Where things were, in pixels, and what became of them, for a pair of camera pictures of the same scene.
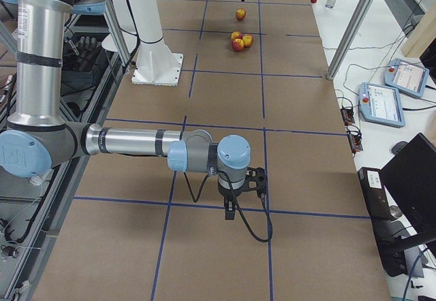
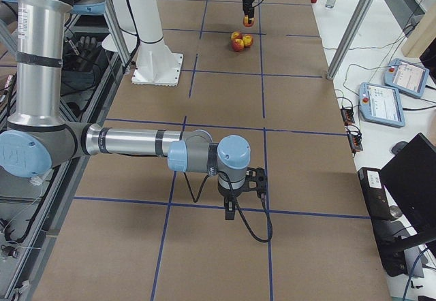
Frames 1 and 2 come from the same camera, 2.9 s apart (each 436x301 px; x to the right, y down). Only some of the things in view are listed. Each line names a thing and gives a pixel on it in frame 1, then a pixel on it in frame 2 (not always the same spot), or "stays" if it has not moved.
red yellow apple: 240,13 to 246,21
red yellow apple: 248,39 stays
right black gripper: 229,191 stays
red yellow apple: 236,35 stays
